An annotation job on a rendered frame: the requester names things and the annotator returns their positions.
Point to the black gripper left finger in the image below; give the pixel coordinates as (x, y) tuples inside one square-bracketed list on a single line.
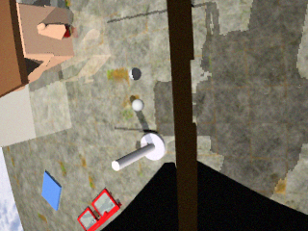
[(155, 208)]

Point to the grey rectangular panel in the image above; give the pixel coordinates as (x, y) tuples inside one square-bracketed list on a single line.
[(16, 119)]

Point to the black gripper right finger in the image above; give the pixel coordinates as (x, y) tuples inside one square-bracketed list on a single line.
[(225, 205)]

